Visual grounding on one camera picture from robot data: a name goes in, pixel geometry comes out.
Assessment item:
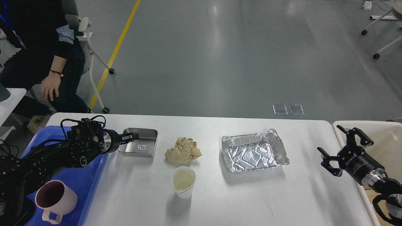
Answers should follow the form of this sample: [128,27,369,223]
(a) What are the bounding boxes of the clear floor plate right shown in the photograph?
[289,104,305,116]

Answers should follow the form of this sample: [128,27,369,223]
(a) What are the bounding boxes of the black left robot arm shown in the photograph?
[0,117,139,226]

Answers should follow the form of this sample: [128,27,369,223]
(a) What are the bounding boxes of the white plastic bin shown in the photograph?
[332,121,402,226]

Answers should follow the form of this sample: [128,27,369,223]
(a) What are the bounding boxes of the crumpled brown paper ball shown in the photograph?
[165,137,202,164]

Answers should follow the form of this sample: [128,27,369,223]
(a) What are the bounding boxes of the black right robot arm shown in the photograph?
[317,125,402,226]

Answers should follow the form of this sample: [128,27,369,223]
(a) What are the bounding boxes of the clear floor plate left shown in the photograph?
[272,104,289,116]

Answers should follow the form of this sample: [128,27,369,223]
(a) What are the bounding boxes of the blue plastic tray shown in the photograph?
[22,126,108,226]

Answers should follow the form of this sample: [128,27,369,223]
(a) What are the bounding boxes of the white rolling stand legs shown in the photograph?
[361,0,402,60]

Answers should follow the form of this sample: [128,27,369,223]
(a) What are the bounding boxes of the clear floor plate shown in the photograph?
[272,104,289,116]
[289,104,305,116]

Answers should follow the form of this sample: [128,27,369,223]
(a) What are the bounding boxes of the white rolling chair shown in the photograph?
[61,0,115,114]

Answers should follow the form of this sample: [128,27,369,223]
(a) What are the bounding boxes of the person's left hand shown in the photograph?
[40,73,61,101]

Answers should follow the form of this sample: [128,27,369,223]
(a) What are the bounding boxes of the square stainless steel tray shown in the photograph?
[117,128,158,158]

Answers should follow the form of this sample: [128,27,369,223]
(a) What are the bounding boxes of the wooden block with hole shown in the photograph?
[26,115,51,134]

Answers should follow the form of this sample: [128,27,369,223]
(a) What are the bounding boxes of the pink mug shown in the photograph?
[35,180,78,224]

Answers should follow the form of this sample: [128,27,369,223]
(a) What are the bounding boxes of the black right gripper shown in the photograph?
[317,125,386,186]

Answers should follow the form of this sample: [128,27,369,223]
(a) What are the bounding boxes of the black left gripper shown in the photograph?
[100,130,140,154]

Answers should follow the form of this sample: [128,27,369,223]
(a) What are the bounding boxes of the white paper cup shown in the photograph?
[171,166,196,199]

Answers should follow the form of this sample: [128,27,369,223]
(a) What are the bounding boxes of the seated person in black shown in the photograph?
[1,0,92,118]

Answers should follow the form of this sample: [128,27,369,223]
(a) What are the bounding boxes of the small white side table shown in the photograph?
[0,84,26,126]

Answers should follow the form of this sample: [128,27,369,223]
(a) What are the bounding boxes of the aluminium foil tray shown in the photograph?
[221,128,290,173]

